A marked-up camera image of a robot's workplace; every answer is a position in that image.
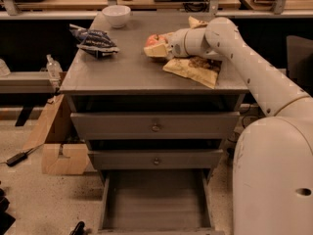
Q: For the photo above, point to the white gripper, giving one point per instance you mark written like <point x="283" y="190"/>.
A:
<point x="176" y="44"/>

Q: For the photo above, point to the red apple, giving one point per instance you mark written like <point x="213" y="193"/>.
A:
<point x="155" y="39"/>

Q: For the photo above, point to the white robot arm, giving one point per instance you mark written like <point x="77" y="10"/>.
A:
<point x="273" y="162"/>

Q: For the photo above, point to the grey drawer cabinet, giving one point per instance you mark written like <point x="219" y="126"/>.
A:
<point x="131" y="82"/>

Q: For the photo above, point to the grey top drawer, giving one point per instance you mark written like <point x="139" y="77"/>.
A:
<point x="102" y="126"/>

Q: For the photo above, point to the grey middle drawer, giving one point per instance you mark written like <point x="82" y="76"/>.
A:
<point x="155" y="159"/>

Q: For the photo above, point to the grey open bottom drawer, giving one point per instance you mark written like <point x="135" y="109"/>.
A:
<point x="157" y="202"/>

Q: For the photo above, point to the yellow sea salt chip bag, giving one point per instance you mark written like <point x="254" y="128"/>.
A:
<point x="200" y="64"/>

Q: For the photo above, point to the white bowl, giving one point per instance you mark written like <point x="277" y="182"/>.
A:
<point x="117" y="15"/>

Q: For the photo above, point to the blue chip bag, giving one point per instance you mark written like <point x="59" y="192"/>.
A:
<point x="93" y="41"/>

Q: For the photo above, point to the clear plastic bottle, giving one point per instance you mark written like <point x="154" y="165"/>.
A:
<point x="53" y="67"/>

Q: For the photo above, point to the cardboard piece left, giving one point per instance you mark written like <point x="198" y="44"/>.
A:
<point x="53" y="128"/>

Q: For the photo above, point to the black power adapter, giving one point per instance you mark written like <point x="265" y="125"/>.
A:
<point x="14" y="160"/>

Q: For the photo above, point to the black object bottom edge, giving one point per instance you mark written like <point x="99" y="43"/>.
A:
<point x="78" y="229"/>

